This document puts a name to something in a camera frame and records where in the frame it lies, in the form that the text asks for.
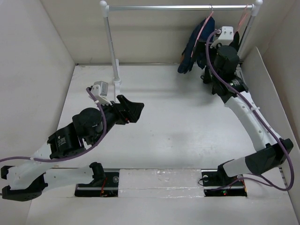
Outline pink hanger with black garment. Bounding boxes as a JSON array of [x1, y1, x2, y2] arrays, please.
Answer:
[[236, 4, 249, 32]]

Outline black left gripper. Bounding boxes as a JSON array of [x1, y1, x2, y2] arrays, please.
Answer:
[[93, 96, 145, 146]]

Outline dark blue denim trousers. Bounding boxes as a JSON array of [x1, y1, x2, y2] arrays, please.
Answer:
[[177, 17, 215, 74]]

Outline white clothes rack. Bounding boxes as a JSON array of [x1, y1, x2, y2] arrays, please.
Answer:
[[99, 0, 263, 100]]

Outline black hanging garment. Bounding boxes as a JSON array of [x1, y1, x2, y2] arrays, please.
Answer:
[[197, 31, 240, 84]]

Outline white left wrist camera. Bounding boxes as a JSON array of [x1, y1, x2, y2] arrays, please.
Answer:
[[90, 81, 115, 106]]

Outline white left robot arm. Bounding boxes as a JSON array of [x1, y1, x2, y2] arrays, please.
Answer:
[[0, 95, 144, 202]]

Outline aluminium rail right side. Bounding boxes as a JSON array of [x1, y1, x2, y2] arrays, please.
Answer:
[[235, 62, 244, 81]]

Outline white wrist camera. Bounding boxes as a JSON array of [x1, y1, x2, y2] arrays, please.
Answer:
[[90, 81, 115, 106], [210, 26, 234, 48]]

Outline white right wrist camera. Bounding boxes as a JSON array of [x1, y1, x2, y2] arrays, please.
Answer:
[[210, 26, 234, 48]]

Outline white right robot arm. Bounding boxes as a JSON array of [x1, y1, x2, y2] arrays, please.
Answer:
[[203, 43, 293, 185]]

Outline white board right side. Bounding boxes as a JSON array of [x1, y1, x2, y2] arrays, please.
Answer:
[[241, 47, 300, 191]]

